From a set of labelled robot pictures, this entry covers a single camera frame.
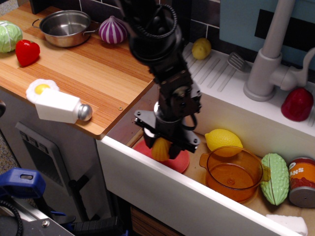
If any green toy cabbage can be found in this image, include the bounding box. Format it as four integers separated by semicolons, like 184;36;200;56
0;20;23;53

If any toy fried egg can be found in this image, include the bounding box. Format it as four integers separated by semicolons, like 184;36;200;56
26;79;60;103

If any grey toy spatula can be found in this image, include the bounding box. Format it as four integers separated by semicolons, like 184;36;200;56
227;52;252;73

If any green toy bitter gourd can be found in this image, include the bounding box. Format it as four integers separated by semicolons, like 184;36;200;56
260;153;289;206

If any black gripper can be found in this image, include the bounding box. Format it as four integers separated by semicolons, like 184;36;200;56
134;110;200;159

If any transparent orange plastic pot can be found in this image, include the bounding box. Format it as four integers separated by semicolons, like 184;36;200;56
199;146;271;203

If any red toy beans can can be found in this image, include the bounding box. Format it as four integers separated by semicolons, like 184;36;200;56
288;157;315;208

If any stainless steel pot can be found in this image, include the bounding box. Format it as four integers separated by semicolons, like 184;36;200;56
32;10;100;48

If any black cable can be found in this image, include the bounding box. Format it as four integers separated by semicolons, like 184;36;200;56
0;198;24;236

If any yellow toy potato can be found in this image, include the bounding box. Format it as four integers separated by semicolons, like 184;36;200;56
191;38;212;60

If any purple striped toy onion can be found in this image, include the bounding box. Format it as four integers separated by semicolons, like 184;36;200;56
98;16;127;44

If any blue clamp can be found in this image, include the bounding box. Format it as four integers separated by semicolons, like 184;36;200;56
0;168;46;199

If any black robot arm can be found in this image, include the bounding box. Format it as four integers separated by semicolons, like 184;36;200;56
117;0;201;161

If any white salt shaker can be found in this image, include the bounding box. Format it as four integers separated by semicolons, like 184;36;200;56
35;88;93;124

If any pink plastic plate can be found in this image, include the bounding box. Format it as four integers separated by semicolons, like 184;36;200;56
133;141;190;173

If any yellow toy corn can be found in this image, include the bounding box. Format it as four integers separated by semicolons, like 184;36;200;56
151;138;171;162

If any yellow toy lemon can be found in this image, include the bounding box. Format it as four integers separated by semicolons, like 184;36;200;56
205;129;243;157

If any red toy pepper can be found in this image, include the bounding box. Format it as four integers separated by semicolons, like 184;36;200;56
281;88;314;122

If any grey toy faucet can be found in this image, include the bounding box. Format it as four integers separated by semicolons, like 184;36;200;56
243;0;315;102

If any white toy sink basin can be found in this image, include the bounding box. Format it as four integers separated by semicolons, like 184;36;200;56
96;45;315;236

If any grey toy oven door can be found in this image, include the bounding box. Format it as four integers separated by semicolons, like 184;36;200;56
16;122;71;196

